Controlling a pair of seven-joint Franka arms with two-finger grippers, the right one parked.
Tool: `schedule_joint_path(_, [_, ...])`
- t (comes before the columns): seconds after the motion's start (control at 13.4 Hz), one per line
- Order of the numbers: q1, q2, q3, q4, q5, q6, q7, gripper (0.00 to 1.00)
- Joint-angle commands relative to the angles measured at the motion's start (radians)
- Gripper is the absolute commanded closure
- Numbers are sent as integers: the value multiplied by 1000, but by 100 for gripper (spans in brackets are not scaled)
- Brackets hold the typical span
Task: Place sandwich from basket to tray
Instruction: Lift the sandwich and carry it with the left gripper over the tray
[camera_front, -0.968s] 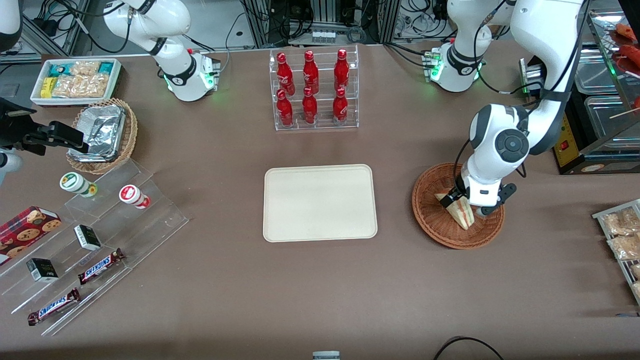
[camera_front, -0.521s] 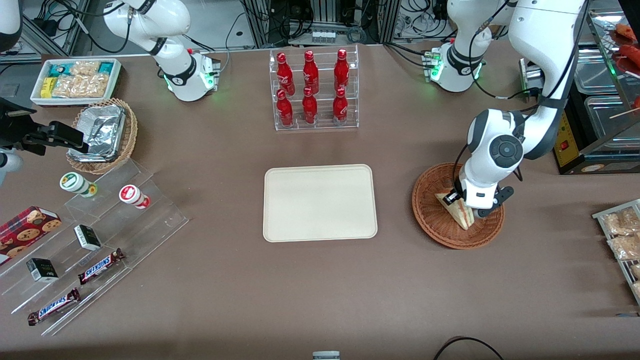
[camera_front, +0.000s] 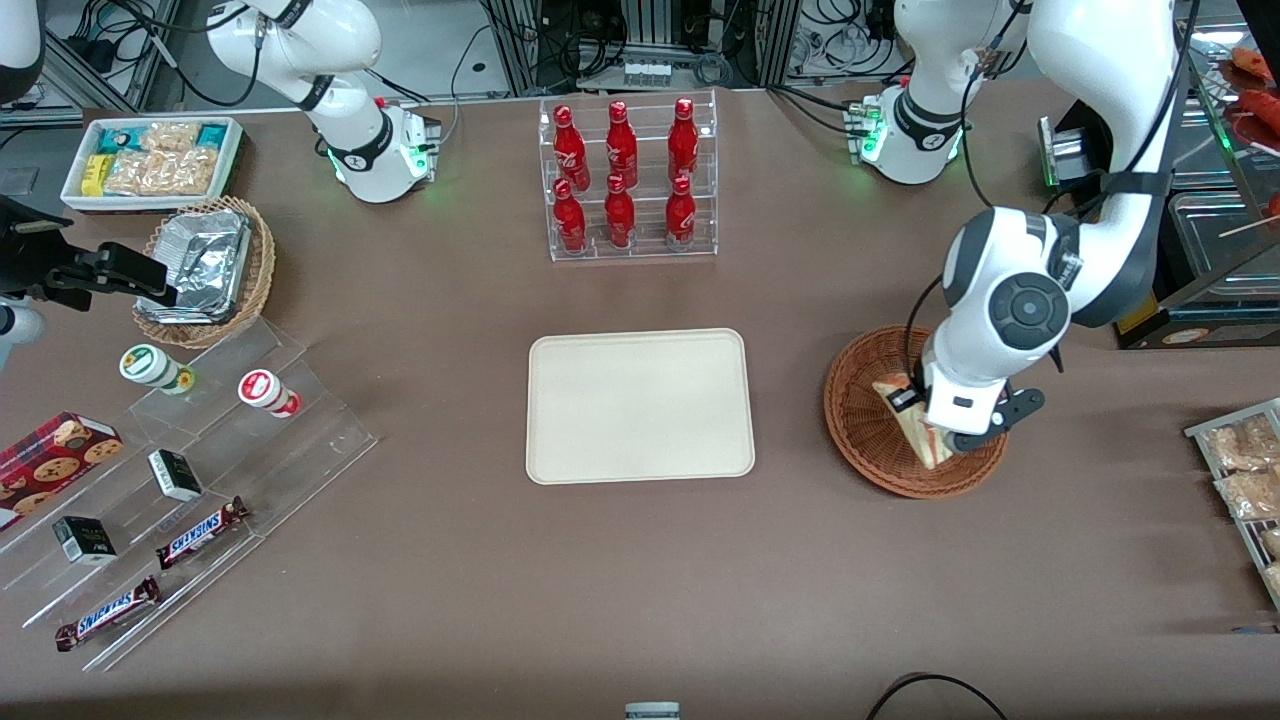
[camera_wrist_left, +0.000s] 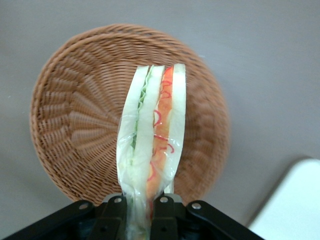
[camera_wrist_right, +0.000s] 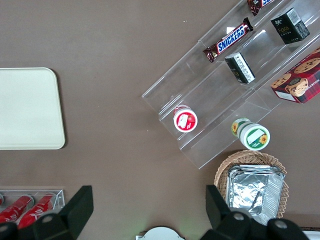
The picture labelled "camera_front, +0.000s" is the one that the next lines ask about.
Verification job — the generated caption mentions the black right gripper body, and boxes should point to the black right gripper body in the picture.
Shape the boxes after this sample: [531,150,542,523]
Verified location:
[0,196,102,310]

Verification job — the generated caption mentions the triangular sandwich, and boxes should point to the triangular sandwich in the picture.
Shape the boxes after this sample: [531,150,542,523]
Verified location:
[871,374,958,470]

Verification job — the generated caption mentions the large brown wicker basket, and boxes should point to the large brown wicker basket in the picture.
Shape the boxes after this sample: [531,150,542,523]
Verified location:
[824,325,1011,500]

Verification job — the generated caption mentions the small light wicker basket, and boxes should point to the small light wicker basket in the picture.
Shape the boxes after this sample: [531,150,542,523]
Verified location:
[132,195,277,351]

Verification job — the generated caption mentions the tray of packaged snacks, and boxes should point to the tray of packaged snacks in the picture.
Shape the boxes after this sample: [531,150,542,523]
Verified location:
[1184,397,1280,612]

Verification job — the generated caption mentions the beige plastic tray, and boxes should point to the beige plastic tray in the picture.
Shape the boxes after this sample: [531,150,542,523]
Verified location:
[526,328,757,486]

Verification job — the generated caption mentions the crumpled silver foil package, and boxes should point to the crumpled silver foil package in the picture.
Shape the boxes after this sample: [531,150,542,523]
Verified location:
[148,209,253,325]

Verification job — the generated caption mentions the green lid cup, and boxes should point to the green lid cup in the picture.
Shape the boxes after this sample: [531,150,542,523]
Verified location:
[119,343,197,397]

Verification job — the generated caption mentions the large clear cookie bag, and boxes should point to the large clear cookie bag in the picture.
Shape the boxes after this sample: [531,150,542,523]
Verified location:
[104,148,219,198]

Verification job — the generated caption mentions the small clear cookie bag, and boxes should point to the small clear cookie bag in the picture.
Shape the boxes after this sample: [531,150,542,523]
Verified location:
[138,120,202,153]

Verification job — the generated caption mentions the white rectangular snack bin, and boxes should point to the white rectangular snack bin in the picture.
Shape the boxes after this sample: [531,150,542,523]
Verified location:
[60,115,247,216]

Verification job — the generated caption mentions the red lid cup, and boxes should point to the red lid cup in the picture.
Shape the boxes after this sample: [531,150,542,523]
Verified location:
[237,369,302,420]

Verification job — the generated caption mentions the small dark green box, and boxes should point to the small dark green box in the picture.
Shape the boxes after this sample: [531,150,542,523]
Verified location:
[147,448,205,503]
[51,515,119,566]

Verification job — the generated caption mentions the red plaid cookie box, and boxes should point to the red plaid cookie box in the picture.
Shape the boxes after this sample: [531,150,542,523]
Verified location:
[0,411,125,533]

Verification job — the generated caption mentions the clear acrylic stepped shelf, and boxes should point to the clear acrylic stepped shelf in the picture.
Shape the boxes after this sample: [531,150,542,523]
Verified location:
[0,315,380,673]

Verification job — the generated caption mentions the Snickers chocolate bar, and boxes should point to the Snickers chocolate bar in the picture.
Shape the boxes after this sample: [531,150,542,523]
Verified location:
[154,496,252,572]
[54,574,163,654]

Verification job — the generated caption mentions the silver metal box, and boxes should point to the silver metal box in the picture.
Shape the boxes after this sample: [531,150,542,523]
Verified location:
[1037,116,1112,189]

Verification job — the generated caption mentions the red cola bottle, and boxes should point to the red cola bottle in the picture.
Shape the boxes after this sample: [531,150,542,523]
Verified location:
[552,178,589,254]
[664,175,698,247]
[667,97,700,184]
[552,104,592,193]
[603,173,637,250]
[604,100,640,190]

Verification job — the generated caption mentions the clear acrylic bottle rack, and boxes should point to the clear acrylic bottle rack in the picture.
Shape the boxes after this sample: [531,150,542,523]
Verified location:
[538,89,720,264]

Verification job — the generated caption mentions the wooden food skewer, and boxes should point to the wooden food skewer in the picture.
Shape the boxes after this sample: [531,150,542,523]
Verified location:
[1218,194,1280,240]

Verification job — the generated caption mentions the dark grey left wrist camera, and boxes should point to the dark grey left wrist camera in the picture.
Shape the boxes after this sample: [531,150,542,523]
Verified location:
[948,386,1047,455]

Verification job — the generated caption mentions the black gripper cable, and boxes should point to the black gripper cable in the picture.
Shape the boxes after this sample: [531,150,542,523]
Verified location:
[903,274,947,397]

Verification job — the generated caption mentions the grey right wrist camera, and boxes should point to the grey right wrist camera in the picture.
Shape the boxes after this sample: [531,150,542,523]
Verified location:
[0,302,47,373]

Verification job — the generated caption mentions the black table cable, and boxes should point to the black table cable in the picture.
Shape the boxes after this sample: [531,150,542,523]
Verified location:
[864,672,1012,720]

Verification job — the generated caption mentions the aluminium frame post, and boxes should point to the aluminium frame post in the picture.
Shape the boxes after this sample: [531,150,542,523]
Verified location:
[484,0,547,98]
[754,0,803,91]

